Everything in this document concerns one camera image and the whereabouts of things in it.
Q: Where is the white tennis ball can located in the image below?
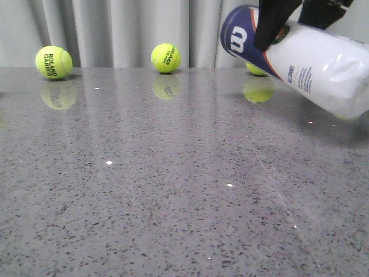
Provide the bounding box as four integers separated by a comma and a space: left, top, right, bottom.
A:
220, 5, 368, 119

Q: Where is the grey curtain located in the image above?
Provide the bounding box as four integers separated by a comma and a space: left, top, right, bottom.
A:
0, 0, 369, 69

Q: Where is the Wilson tennis ball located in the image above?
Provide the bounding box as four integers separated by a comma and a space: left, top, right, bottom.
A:
245, 62, 267, 76

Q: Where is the Head Team tennis ball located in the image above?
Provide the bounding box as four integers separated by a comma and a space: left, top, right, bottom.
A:
150, 43, 181, 74

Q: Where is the Roland Garros tennis ball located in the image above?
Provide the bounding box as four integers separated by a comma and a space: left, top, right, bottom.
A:
35, 46, 73, 80

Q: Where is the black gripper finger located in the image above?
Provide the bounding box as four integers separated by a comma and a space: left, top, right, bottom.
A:
298, 0, 353, 29
254, 0, 302, 51

